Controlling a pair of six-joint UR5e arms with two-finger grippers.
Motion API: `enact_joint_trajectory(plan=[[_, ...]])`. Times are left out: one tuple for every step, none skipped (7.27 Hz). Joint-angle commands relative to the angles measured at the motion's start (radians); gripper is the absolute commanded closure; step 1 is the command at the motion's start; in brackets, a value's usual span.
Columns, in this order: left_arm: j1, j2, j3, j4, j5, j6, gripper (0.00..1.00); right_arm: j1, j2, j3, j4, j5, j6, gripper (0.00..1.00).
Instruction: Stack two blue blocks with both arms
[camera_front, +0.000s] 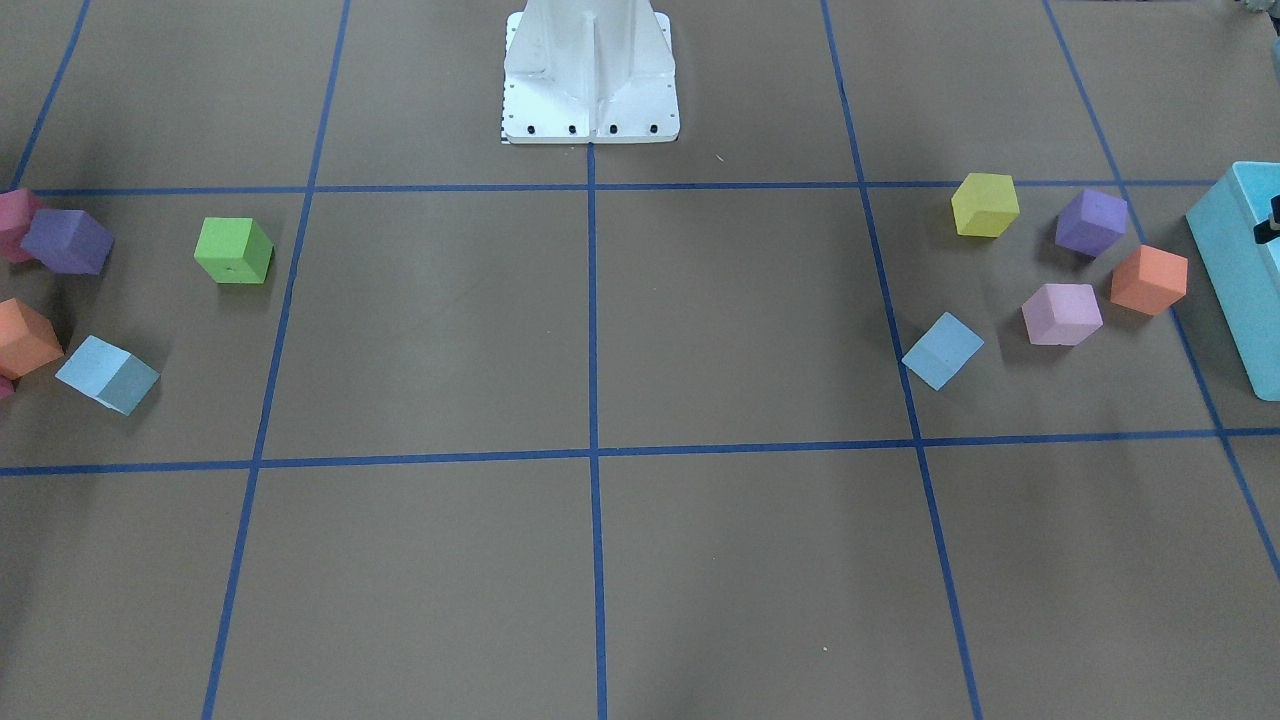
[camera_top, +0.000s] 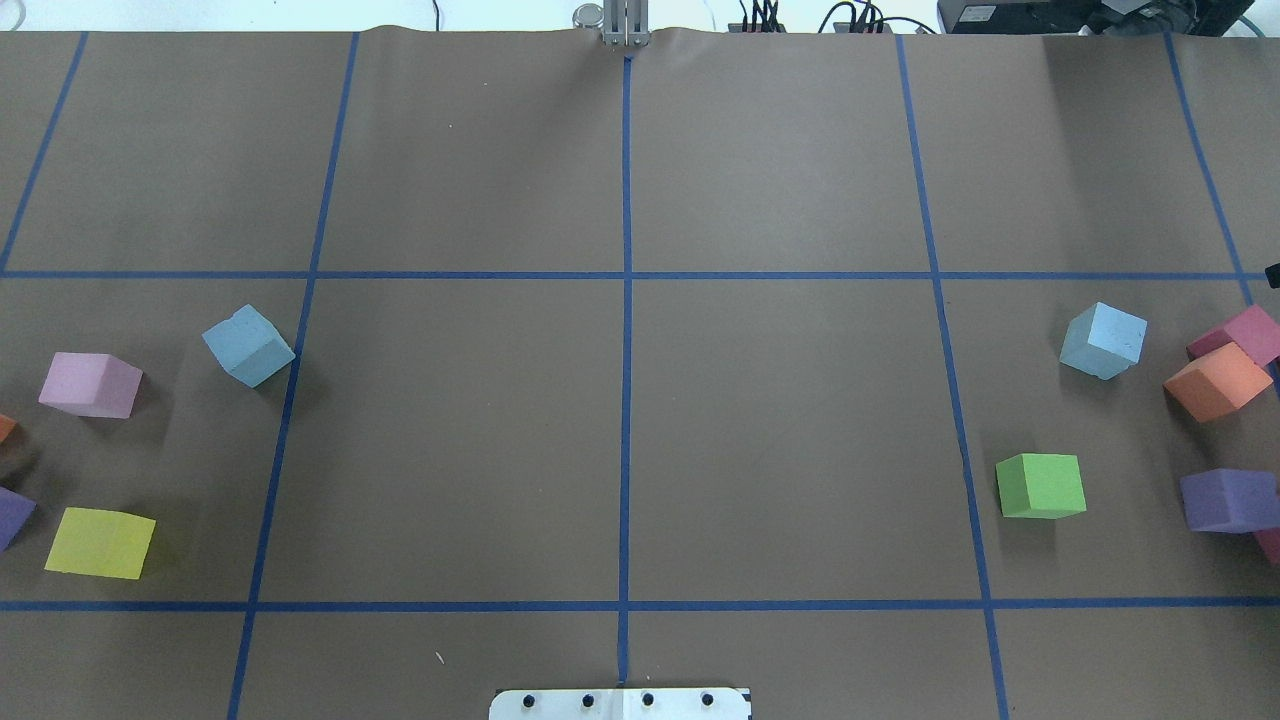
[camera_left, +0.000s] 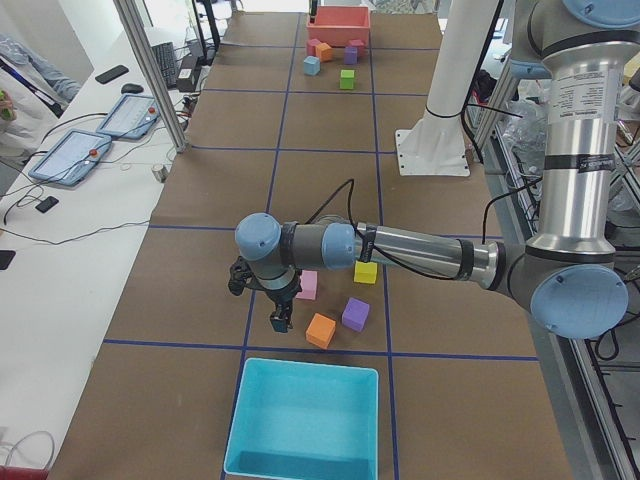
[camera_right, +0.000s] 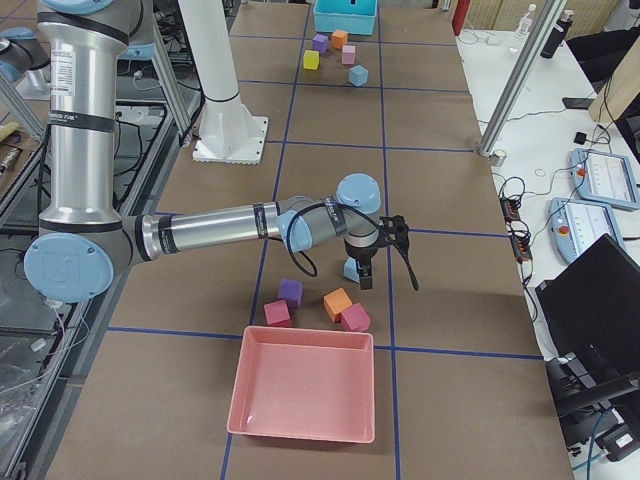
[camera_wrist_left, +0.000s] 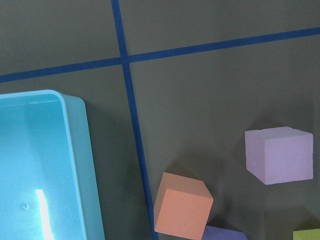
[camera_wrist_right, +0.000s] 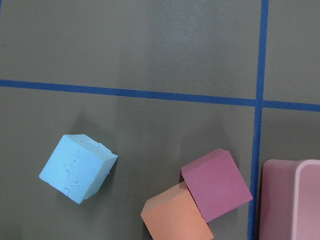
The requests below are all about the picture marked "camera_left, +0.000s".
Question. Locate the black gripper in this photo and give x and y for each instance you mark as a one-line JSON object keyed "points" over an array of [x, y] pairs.
{"points": [[278, 296]]}

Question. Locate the light blue block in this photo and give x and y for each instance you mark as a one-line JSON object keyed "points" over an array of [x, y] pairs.
{"points": [[311, 66]]}

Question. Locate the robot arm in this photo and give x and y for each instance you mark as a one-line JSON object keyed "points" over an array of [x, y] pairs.
{"points": [[563, 276]]}

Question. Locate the orange foam block near cyan bin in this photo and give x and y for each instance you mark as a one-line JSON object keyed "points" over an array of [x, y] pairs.
{"points": [[320, 331]]}

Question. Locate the light pink foam block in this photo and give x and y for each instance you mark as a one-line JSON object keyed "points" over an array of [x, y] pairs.
{"points": [[309, 285]]}

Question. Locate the purple foam block near cyan bin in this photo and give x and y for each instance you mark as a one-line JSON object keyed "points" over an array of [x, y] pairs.
{"points": [[355, 314]]}

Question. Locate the yellow foam block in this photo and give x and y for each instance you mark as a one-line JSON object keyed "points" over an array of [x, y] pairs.
{"points": [[365, 273]]}

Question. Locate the cyan plastic bin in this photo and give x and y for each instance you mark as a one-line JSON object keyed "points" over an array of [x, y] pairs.
{"points": [[299, 420]]}

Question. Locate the white pillar with base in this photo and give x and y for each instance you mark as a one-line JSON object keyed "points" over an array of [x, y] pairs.
{"points": [[435, 145]]}

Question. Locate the teach pendant far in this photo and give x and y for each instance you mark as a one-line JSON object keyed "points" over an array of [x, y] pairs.
{"points": [[130, 118]]}

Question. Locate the teach pendant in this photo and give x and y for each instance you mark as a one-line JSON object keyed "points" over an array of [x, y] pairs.
{"points": [[130, 118], [72, 158]]}

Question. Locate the green foam block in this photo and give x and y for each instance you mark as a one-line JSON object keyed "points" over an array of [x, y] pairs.
{"points": [[347, 79]]}

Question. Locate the small black phone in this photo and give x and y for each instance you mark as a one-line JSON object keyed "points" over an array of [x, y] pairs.
{"points": [[47, 204]]}

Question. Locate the teach pendant near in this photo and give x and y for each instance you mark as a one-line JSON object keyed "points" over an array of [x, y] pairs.
{"points": [[72, 158]]}

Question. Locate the orange foam block near red bin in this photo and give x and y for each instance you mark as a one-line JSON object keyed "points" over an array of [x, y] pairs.
{"points": [[324, 52]]}

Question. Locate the computer mouse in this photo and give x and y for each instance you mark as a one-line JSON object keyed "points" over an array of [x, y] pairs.
{"points": [[131, 88]]}

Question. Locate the purple foam block near red bin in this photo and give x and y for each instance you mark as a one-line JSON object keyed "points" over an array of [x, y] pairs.
{"points": [[351, 55]]}

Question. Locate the magenta foam block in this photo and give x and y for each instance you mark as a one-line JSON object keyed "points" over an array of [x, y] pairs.
{"points": [[311, 45]]}

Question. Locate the black keyboard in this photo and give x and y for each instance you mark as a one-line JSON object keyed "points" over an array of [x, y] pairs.
{"points": [[165, 56]]}

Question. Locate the black smartphone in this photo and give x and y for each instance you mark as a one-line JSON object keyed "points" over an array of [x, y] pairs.
{"points": [[111, 74]]}

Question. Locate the red plastic bin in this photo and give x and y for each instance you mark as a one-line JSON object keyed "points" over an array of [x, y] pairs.
{"points": [[338, 25]]}

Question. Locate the person in white shirt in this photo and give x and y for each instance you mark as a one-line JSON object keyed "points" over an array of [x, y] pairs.
{"points": [[34, 95]]}

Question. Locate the aluminium frame post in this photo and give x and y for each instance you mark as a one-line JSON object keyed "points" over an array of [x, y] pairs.
{"points": [[135, 31]]}

